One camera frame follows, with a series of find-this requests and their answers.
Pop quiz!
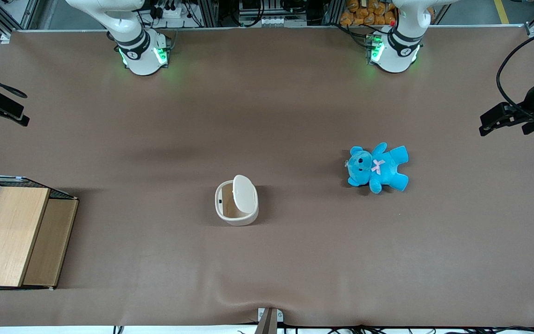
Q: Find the white lidded trash can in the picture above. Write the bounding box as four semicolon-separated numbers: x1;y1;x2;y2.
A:
215;174;259;227

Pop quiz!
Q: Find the blue teddy bear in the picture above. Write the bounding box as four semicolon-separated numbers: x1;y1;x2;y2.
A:
345;142;409;194

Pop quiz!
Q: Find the orange plush toys pile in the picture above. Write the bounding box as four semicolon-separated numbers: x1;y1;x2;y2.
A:
340;0;397;26

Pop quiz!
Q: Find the white power strip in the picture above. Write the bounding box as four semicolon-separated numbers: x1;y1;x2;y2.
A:
153;2;184;19
258;16;307;26

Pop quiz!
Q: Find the brown table mat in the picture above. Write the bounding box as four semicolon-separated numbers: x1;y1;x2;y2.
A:
0;26;534;328

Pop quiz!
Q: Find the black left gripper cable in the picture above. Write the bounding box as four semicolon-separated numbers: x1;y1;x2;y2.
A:
496;29;534;116

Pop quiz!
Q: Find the wooden shelf with wire mesh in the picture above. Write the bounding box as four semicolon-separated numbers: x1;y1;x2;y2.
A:
0;175;79;291

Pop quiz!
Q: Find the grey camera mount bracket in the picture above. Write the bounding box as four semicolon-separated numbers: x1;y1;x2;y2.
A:
254;307;284;334

